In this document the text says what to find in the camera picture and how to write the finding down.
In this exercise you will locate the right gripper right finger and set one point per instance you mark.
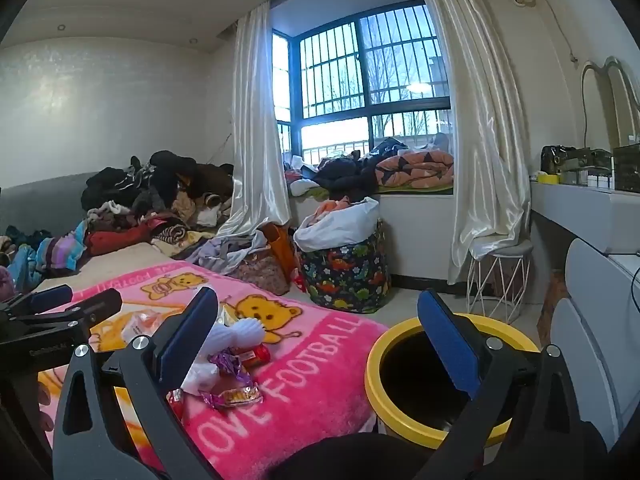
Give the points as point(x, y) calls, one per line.
point(522, 419)

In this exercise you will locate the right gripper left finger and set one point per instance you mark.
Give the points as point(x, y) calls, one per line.
point(91, 439)

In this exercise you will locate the purple candy wrapper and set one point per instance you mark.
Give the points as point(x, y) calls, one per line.
point(234, 388)

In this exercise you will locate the yellow rimmed black trash bin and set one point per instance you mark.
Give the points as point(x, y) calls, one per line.
point(409, 389)

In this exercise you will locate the white round chair back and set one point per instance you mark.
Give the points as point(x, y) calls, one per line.
point(596, 328)

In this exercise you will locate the clothes pile on bed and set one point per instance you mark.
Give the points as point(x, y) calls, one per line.
point(52, 228)

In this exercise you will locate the small red snack packet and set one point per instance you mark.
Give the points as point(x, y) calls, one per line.
point(254, 357)

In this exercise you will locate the pink bear blanket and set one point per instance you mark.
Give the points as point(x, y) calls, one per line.
point(312, 386)

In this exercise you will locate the white vanity desk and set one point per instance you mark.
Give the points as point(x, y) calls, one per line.
point(606, 220)

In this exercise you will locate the right cream curtain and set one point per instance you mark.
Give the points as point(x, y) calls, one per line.
point(491, 180)

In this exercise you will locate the cream curtain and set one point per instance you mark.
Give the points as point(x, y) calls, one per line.
point(260, 195)
point(491, 180)

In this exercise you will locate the dinosaur print laundry basket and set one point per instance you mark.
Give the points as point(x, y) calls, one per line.
point(353, 278)

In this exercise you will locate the floral fabric bag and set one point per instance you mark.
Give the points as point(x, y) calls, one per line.
point(263, 270)

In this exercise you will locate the yellow tape roll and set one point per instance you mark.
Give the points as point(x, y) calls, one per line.
point(551, 179)

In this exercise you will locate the left cream curtain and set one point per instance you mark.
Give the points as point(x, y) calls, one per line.
point(260, 195)

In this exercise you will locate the orange paper bag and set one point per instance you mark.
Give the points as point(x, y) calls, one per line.
point(281, 246)

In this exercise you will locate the dark cosmetic bag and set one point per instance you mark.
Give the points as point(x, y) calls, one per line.
point(555, 159)

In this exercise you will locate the white bag in basket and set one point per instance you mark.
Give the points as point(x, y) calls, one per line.
point(338, 227)

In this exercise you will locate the orange black folded quilt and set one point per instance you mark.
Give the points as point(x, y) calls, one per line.
point(420, 170)

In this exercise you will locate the black storage organizer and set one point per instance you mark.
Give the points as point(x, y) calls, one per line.
point(626, 168)

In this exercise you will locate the black clothes on sill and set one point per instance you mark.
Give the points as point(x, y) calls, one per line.
point(354, 176)

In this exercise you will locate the arched vanity mirror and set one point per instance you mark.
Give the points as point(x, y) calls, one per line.
point(610, 105)

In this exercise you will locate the barred window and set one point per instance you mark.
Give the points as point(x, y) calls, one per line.
point(349, 85)

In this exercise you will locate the white wire stool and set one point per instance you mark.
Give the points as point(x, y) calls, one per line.
point(496, 283)

